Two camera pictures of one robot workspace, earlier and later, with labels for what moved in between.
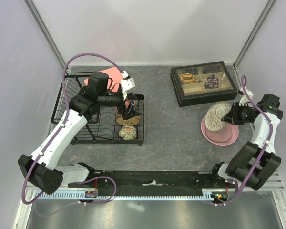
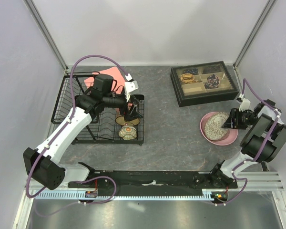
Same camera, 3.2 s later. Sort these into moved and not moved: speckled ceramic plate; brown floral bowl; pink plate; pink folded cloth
Moved: speckled ceramic plate
Not moved: pink folded cloth; brown floral bowl; pink plate
